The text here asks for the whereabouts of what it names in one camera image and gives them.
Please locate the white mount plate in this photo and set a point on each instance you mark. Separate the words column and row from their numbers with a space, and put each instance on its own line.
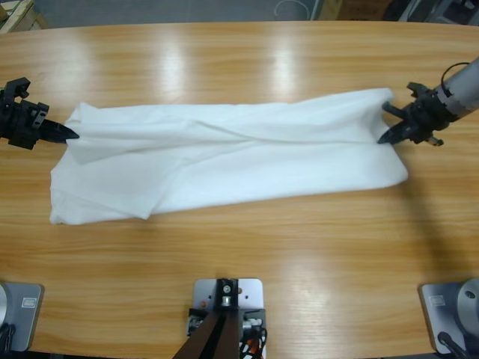
column 250, row 295

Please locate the grey metal equipment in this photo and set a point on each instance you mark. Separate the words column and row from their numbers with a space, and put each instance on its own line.
column 419, row 9

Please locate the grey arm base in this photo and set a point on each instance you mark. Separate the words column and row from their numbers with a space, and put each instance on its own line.
column 26, row 321
column 441, row 310

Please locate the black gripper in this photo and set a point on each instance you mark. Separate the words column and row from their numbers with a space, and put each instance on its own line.
column 20, row 123
column 430, row 119

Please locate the small electronics module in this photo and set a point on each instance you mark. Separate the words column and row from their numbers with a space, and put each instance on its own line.
column 252, row 321
column 194, row 323

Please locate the dark camera post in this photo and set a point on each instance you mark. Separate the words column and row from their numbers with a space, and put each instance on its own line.
column 221, row 336

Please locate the wooden crate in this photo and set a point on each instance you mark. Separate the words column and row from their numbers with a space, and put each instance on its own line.
column 18, row 15

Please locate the white t-shirt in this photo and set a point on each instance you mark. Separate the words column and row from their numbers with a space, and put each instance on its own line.
column 232, row 164

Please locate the cardboard box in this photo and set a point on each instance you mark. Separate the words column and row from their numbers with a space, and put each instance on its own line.
column 351, row 7

